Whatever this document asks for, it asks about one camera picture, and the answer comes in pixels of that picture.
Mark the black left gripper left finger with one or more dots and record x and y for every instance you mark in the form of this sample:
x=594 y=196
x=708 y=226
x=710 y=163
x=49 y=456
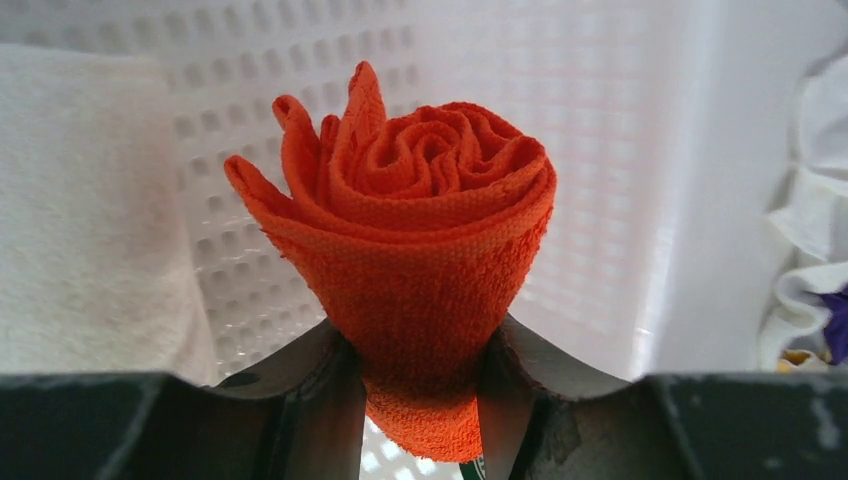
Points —
x=298 y=414

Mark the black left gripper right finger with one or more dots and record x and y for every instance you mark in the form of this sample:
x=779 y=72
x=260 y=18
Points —
x=547 y=415

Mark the purple towel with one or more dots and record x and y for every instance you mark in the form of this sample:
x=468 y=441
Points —
x=835 y=332

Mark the orange towel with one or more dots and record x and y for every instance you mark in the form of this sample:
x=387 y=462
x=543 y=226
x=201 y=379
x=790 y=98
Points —
x=416 y=234

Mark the grey yellow patterned towel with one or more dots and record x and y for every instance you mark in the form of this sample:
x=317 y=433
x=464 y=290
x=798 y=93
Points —
x=800 y=360

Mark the rolled white towel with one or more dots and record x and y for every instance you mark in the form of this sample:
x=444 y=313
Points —
x=96 y=268

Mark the white plastic basket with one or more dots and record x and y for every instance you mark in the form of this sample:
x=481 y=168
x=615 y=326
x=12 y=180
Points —
x=666 y=121

